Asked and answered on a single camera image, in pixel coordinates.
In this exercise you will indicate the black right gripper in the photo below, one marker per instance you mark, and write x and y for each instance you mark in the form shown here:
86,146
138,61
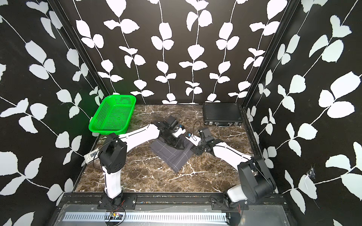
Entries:
196,150

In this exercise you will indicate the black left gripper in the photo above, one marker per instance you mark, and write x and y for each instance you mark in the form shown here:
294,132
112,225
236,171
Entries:
178,144

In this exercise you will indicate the grey checked pillowcase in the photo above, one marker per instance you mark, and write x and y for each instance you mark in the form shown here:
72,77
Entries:
174,158

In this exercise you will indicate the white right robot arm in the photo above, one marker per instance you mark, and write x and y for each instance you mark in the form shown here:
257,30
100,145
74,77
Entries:
255,178

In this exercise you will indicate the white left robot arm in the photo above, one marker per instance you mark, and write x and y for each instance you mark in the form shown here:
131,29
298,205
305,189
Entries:
112,154

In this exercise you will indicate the black hard carrying case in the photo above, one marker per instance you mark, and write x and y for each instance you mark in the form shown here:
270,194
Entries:
222,114

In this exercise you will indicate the green plastic basket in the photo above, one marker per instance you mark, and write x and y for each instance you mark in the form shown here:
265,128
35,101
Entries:
113,115

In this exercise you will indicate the small white digital meter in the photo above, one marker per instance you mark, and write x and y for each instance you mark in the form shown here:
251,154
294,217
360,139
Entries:
91,156

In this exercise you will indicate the small circuit board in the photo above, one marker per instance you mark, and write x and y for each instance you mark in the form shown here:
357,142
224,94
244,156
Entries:
115,216

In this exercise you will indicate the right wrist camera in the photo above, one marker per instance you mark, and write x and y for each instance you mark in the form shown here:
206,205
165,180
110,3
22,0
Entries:
195,140

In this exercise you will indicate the white slotted cable duct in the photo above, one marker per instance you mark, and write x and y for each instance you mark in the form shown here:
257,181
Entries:
167,217

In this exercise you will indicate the black front mounting rail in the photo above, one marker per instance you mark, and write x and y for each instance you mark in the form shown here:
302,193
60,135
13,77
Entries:
133,201

